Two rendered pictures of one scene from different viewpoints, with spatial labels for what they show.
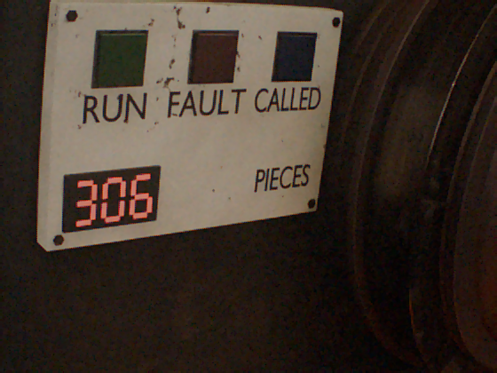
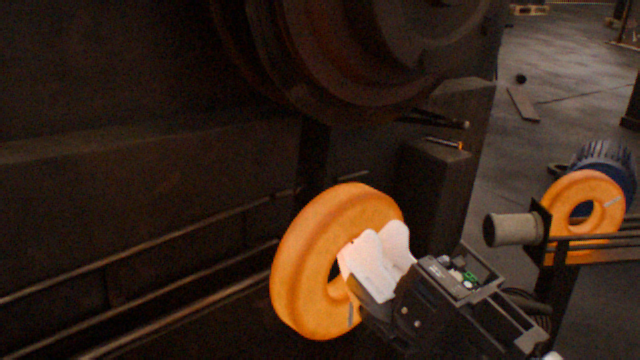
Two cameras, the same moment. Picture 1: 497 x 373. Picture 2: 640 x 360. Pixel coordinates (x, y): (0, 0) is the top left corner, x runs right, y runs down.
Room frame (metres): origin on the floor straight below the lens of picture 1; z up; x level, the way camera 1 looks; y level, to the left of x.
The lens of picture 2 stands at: (-0.08, -0.15, 1.14)
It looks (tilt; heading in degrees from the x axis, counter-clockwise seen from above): 23 degrees down; 353
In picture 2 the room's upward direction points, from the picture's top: 8 degrees clockwise
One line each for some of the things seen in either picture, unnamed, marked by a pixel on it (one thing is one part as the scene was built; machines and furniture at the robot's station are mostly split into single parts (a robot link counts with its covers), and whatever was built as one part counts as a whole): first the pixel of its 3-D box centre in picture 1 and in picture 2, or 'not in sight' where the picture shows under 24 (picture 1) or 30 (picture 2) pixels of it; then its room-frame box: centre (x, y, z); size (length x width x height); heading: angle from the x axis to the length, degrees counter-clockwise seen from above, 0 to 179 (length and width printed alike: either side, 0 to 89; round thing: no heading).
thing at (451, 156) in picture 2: not in sight; (424, 211); (0.90, -0.46, 0.68); 0.11 x 0.08 x 0.24; 39
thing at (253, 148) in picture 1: (200, 117); not in sight; (0.61, 0.04, 1.15); 0.26 x 0.02 x 0.18; 129
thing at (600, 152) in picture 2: not in sight; (600, 179); (2.48, -1.78, 0.17); 0.57 x 0.31 x 0.34; 149
